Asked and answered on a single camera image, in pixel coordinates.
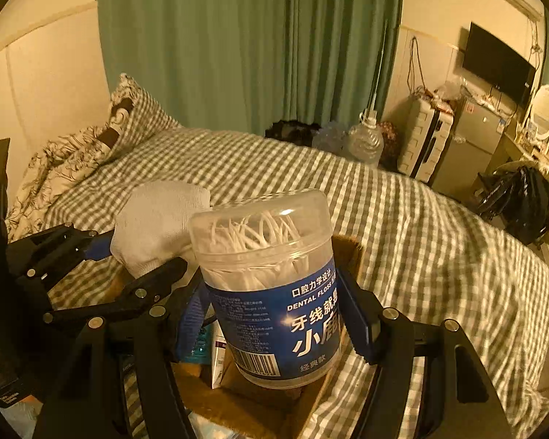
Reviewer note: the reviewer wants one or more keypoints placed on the checkered pillow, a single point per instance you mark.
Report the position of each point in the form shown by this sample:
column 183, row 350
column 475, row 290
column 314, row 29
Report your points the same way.
column 139, row 114

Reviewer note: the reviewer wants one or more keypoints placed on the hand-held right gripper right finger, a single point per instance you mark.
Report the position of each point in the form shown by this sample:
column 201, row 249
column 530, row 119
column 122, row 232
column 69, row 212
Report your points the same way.
column 357, row 324

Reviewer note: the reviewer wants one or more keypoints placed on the round white vanity mirror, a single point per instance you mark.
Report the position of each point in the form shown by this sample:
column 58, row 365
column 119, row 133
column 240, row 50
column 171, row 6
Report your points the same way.
column 543, row 109

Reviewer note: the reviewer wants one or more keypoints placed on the clear dental floss jar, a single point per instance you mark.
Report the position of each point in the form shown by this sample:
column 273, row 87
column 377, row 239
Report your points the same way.
column 265, row 292

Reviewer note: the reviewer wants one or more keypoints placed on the black flat television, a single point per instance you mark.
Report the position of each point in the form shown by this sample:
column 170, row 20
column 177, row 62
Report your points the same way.
column 496, row 61

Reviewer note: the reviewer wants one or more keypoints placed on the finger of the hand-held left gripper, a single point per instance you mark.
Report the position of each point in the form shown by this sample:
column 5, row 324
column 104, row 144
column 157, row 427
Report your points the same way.
column 96, row 248
column 155, row 279

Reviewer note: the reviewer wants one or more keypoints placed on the black bag on chair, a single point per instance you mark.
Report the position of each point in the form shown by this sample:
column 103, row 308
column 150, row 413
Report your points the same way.
column 517, row 201

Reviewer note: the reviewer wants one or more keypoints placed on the brown cardboard box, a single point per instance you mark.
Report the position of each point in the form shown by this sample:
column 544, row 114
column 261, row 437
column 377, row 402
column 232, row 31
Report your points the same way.
column 256, row 414

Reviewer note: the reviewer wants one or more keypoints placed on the grey mini fridge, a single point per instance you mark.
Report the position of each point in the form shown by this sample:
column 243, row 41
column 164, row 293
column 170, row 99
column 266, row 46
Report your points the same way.
column 471, row 146

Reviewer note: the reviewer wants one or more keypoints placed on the floral quilt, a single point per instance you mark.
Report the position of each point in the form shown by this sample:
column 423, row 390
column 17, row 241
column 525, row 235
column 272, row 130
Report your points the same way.
column 59, row 164

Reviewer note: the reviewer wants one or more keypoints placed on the large clear plastic bottle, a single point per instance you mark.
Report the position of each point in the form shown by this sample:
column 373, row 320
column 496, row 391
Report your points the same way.
column 363, row 144

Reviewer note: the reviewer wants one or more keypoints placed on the wooden dressing table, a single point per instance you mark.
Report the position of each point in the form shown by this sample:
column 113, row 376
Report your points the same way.
column 514, row 144

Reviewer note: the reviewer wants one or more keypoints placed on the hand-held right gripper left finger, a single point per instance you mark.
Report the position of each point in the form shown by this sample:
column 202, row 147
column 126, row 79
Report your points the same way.
column 191, row 325

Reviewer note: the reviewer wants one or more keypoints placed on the green curtain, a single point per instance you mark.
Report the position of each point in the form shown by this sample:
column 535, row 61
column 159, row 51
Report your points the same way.
column 238, row 45

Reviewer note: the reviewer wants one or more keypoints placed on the white sock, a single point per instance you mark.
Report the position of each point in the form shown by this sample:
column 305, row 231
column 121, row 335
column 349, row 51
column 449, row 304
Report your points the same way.
column 158, row 224

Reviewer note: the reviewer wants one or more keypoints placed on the thin metal rod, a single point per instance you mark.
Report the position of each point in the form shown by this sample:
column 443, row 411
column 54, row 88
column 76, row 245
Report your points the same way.
column 379, row 68

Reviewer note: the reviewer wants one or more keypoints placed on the white suitcase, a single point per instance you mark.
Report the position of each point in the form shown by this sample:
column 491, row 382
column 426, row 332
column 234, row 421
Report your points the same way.
column 423, row 139

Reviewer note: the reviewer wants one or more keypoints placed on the clear crumpled plastic bag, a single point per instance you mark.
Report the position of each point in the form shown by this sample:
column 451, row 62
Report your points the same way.
column 330, row 136

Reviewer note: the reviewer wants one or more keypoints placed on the teal packet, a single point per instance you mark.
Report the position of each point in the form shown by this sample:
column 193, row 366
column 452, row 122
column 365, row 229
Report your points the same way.
column 197, row 345

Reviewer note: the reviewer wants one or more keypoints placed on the small white carton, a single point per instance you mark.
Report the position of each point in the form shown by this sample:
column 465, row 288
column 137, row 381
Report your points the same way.
column 220, row 356

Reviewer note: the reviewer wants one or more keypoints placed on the dark floral bag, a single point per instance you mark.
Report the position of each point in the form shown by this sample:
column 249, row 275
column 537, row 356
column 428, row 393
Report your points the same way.
column 390, row 137

